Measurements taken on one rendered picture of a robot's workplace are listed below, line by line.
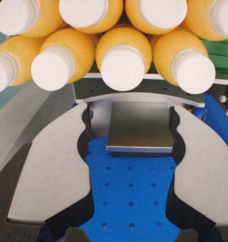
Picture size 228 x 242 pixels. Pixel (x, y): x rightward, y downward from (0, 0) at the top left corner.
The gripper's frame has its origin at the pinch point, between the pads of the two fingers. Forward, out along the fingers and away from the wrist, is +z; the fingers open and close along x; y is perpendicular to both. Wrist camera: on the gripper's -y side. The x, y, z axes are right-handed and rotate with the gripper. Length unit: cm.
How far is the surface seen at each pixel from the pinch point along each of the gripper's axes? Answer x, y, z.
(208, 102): 48, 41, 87
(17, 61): -12.4, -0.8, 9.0
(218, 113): 49, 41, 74
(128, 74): -0.1, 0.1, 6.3
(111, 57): -1.6, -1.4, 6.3
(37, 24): -9.3, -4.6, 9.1
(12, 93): -88, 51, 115
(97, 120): -5.6, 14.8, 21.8
